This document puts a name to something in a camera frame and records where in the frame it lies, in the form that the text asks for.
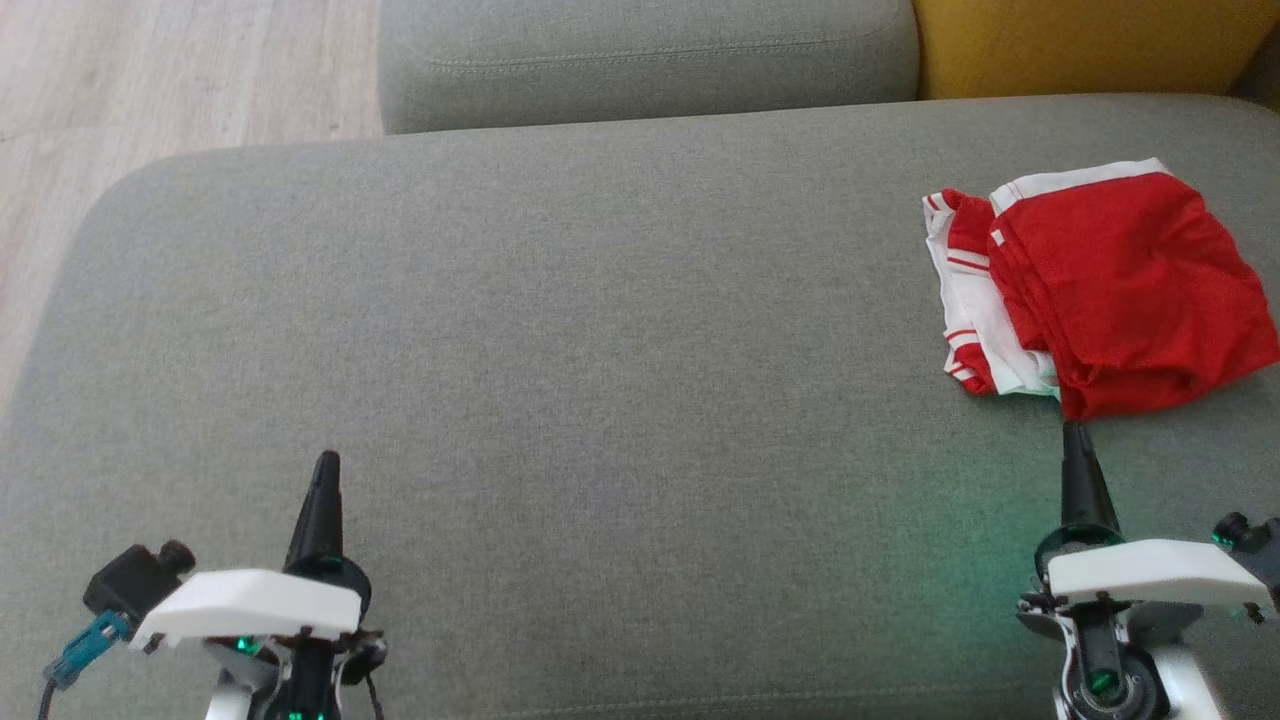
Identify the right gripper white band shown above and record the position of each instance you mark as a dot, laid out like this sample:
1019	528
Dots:
1150	575

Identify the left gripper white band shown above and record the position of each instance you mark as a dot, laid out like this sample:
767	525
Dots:
250	605

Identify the red shorts with white stripe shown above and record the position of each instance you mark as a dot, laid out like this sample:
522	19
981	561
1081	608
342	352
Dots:
1130	290

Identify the red jersey with white sleeves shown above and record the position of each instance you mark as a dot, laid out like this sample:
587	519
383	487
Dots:
965	300

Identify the grey sofa seat cushion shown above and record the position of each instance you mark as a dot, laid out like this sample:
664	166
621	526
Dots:
600	350

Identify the yellow sofa cushion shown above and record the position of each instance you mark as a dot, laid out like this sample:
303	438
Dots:
1080	45

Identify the grey sofa back cushion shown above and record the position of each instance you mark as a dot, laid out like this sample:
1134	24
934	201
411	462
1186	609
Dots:
650	60

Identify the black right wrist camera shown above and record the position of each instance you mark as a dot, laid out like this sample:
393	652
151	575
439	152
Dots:
1255	545

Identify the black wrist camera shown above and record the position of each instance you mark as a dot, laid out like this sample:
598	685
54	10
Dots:
1255	545
130	580

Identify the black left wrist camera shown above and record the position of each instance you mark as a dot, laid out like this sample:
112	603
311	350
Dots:
130	580

